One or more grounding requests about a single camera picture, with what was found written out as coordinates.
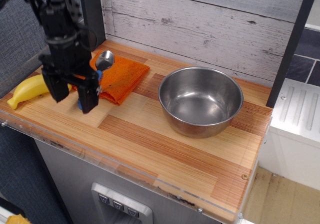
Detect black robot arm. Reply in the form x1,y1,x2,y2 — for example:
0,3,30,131
0,0,100,114

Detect white toy sink unit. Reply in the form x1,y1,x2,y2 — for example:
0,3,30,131
258,79,320,190

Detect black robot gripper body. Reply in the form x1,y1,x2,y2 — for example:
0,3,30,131
39,34,99,88

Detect blue handled metal spoon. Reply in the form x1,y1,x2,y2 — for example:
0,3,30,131
78,50,115,110

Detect clear acrylic edge guard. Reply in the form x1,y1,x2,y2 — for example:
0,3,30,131
0,103,271,224

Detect black left frame post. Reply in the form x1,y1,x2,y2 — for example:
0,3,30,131
81,0,106,51

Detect orange folded cloth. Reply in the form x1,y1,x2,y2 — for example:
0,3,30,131
71,51,151,106

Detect grey toy fridge cabinet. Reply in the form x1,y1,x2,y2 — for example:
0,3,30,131
36,140,238,224

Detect black vertical frame post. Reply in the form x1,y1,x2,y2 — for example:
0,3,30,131
266,0,315,108

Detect stainless steel pot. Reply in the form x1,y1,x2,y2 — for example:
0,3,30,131
158,67,244,138

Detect yellow plastic banana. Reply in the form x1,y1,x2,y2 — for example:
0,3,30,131
6,74,73,110

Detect yellow object bottom corner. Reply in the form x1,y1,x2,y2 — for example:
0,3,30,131
6,215,31,224

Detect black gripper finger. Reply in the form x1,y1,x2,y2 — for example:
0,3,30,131
76,78,100,114
42,70,70,103

